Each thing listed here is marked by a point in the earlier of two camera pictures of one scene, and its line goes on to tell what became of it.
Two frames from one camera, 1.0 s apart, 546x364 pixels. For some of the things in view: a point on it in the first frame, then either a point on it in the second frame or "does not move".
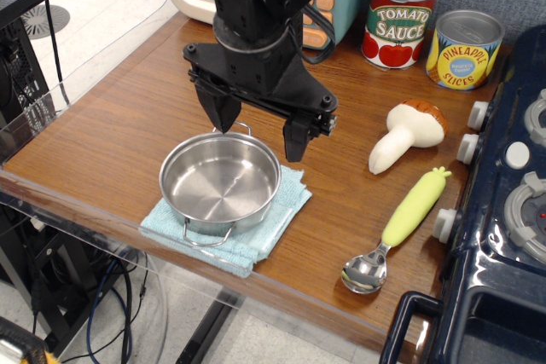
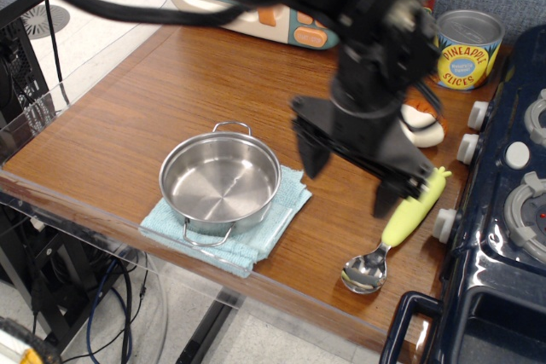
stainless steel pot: x=220 y=184 does not move
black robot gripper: x=254 y=61 to x=367 y=130
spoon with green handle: x=366 y=273 does not move
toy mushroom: x=412 y=122 does not move
